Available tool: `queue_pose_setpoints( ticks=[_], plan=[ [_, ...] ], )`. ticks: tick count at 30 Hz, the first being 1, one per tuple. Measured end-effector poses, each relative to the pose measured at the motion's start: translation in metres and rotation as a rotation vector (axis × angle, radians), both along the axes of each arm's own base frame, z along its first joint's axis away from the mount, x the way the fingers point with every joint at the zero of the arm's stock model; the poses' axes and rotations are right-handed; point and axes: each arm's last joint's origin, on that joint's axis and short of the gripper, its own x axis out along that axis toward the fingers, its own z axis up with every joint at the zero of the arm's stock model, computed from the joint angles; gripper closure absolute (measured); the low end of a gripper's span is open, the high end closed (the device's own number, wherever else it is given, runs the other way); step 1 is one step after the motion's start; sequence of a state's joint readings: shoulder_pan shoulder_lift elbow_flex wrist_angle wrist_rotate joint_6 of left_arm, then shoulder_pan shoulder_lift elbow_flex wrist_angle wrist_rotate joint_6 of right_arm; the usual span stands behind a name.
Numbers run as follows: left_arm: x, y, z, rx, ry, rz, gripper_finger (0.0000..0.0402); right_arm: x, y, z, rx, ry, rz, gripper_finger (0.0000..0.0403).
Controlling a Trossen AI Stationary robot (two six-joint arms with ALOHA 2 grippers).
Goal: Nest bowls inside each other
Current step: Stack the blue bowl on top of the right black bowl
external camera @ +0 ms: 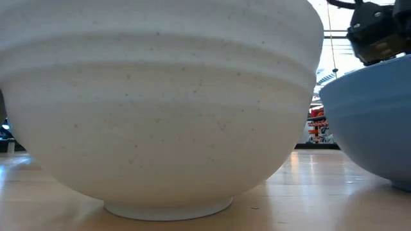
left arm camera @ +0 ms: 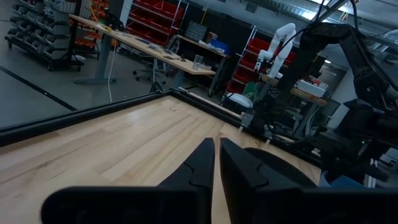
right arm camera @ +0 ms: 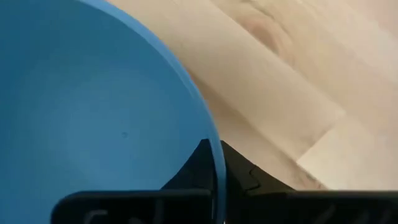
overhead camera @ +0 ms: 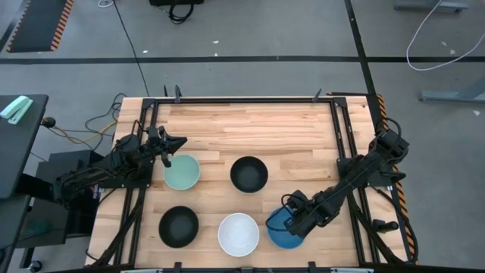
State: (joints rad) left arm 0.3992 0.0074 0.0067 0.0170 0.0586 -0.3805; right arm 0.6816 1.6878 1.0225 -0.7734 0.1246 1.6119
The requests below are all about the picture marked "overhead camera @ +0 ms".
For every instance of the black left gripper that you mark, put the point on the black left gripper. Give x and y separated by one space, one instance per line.
155 139

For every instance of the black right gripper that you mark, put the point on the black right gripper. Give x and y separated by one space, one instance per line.
314 212

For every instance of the blue ceramic bowl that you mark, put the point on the blue ceramic bowl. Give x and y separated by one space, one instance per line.
276 237

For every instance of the white ceramic bowl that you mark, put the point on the white ceramic bowl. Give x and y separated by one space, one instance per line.
238 235

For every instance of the black ceramic bowl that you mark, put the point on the black ceramic bowl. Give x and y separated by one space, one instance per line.
249 174
178 227

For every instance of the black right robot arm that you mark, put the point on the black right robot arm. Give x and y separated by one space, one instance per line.
360 174

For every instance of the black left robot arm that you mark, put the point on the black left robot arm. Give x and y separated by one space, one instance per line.
113 163

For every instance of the mint green ceramic bowl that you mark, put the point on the mint green ceramic bowl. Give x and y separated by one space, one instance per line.
185 174

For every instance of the white light bar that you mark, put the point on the white light bar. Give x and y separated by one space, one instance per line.
352 270
142 270

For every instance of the black round knob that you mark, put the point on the black round knob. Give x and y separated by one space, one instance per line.
48 122

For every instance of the black equipment cabinet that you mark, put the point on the black equipment cabinet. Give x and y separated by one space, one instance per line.
41 223

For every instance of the black equipment box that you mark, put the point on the black equipment box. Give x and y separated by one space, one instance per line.
176 2

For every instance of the black side desk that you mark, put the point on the black side desk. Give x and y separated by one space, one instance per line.
19 151

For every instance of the mint green stapler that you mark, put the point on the mint green stapler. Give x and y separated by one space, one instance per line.
17 108

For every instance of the black caster wheel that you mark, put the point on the black caster wheel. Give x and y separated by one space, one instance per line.
35 266

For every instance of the black hazard-striped floor mat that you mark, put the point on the black hazard-striped floor mat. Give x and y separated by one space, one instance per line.
38 22

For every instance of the grey table foot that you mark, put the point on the grey table foot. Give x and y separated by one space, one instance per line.
432 6
451 95

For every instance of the black mount bracket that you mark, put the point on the black mount bracket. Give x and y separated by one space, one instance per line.
382 225

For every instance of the black aluminium table frame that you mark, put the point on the black aluminium table frame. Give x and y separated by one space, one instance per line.
246 100

